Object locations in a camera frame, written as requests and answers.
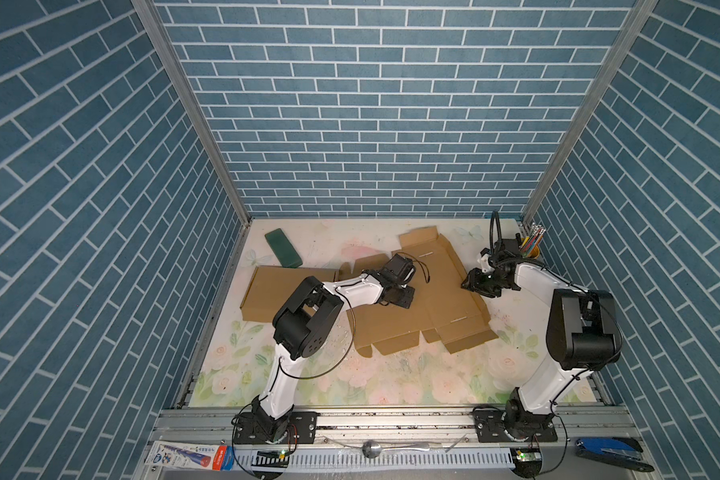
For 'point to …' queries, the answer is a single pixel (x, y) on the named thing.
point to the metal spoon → (374, 449)
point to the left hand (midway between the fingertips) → (408, 297)
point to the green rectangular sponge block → (283, 249)
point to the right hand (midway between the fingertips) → (466, 283)
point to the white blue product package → (191, 456)
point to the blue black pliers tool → (620, 450)
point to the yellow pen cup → (534, 252)
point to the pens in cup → (530, 244)
